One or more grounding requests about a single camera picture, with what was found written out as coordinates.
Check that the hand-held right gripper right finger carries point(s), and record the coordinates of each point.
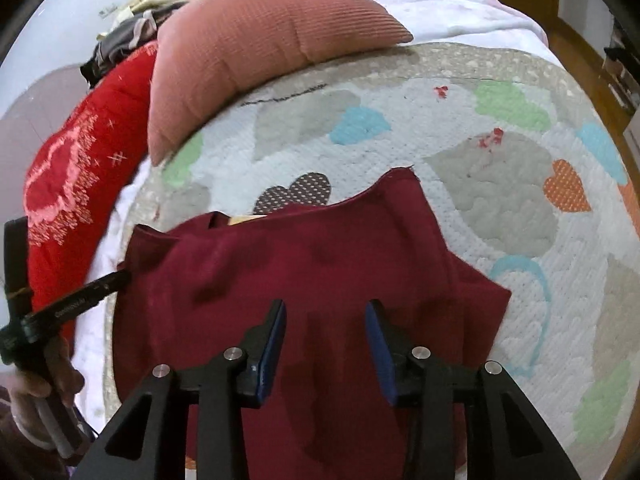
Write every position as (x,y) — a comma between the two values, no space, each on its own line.
(382,355)

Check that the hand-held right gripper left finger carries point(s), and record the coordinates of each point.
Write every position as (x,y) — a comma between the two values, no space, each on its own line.
(270,350)

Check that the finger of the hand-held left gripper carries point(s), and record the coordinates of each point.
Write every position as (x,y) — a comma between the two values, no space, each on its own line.
(80,300)
(16,260)

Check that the maroon garment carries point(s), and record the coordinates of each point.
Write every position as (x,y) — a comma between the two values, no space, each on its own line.
(325,260)

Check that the person's left forearm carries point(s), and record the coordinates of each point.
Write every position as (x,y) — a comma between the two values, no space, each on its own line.
(20,460)

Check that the pile of mixed clothes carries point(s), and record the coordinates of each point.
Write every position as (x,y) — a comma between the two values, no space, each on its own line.
(125,40)

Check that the person's left hand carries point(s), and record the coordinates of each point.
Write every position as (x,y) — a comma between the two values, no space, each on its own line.
(30,390)

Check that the red patterned blanket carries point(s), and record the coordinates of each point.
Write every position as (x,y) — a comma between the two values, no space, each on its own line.
(90,160)

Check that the quilted heart-print blanket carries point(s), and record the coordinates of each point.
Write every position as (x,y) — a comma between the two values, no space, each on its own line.
(425,110)

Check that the pink ribbed pillow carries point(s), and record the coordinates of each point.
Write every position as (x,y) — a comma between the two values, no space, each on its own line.
(250,50)

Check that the cluttered shelf unit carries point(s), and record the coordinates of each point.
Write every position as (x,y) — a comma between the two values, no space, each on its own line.
(625,75)

